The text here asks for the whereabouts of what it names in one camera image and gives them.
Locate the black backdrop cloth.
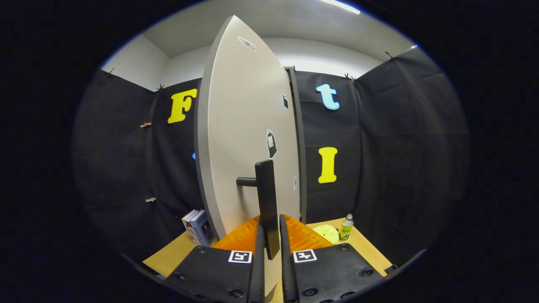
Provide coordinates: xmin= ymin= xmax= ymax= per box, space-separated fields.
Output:
xmin=72 ymin=45 xmax=470 ymax=270

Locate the black cabinet door handle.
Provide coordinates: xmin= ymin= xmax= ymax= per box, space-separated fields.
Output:
xmin=236 ymin=159 xmax=281 ymax=260

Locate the blue book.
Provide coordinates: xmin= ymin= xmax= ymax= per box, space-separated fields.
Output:
xmin=189 ymin=210 xmax=214 ymax=247

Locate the pale yellow round dish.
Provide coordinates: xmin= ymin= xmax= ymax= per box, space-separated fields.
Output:
xmin=312 ymin=224 xmax=340 ymax=245

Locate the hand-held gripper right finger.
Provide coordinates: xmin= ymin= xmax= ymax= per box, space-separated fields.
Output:
xmin=279 ymin=214 xmax=388 ymax=303

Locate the green label plastic bottle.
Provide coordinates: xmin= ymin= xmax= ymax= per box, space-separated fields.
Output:
xmin=339 ymin=213 xmax=354 ymax=241

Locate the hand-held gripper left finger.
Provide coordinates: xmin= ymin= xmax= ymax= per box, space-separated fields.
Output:
xmin=162 ymin=215 xmax=266 ymax=303

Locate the long ceiling light strip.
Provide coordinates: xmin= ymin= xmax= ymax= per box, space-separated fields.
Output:
xmin=318 ymin=0 xmax=361 ymax=15

